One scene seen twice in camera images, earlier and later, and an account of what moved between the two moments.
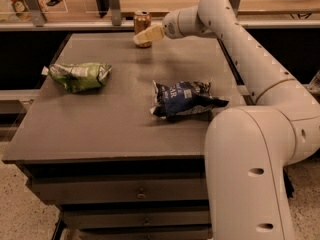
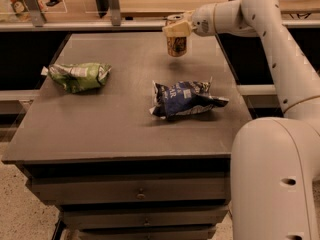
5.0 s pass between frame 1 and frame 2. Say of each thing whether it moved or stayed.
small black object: stayed
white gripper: moved
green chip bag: stayed
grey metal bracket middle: stayed
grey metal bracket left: stayed
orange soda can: moved
